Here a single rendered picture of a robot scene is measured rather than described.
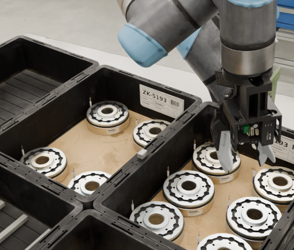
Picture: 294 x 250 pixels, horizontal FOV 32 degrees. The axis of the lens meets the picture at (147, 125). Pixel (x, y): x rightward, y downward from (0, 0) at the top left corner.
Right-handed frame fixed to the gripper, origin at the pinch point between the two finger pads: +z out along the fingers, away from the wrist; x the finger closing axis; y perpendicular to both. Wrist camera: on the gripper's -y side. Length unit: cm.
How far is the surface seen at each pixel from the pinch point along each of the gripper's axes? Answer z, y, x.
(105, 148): 15.1, -29.1, -23.1
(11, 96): 13, -56, -45
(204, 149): 14.1, -21.1, -1.8
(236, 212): 13.8, -1.2, -0.7
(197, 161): 13.5, -16.8, -4.4
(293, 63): 93, -169, 84
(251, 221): 13.4, 2.0, 1.0
